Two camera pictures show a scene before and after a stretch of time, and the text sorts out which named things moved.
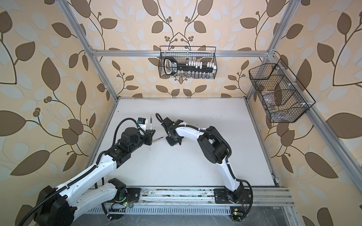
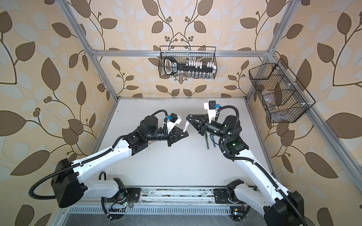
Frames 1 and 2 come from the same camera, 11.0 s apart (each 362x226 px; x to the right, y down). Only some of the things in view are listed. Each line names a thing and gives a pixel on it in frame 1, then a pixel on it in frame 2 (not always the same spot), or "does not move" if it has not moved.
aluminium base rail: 201,201 does not move
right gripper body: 172,141 → 215,129
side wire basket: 284,98 does not move
